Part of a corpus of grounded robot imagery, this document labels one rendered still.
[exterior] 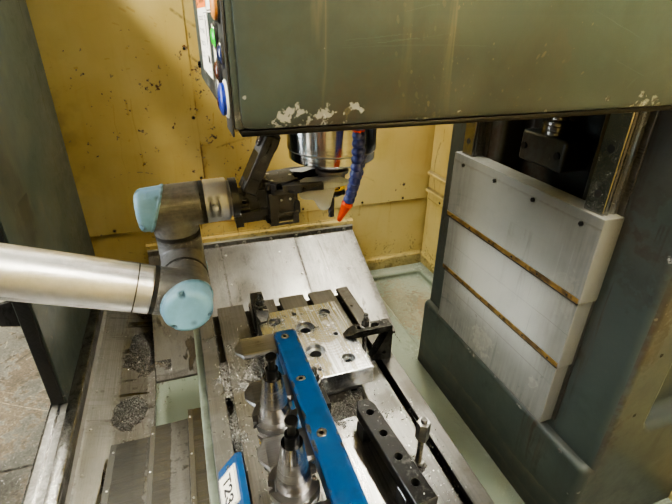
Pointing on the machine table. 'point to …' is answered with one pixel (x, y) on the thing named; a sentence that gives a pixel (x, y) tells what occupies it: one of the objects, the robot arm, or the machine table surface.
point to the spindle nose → (328, 148)
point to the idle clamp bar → (393, 456)
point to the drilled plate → (333, 370)
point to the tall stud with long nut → (421, 439)
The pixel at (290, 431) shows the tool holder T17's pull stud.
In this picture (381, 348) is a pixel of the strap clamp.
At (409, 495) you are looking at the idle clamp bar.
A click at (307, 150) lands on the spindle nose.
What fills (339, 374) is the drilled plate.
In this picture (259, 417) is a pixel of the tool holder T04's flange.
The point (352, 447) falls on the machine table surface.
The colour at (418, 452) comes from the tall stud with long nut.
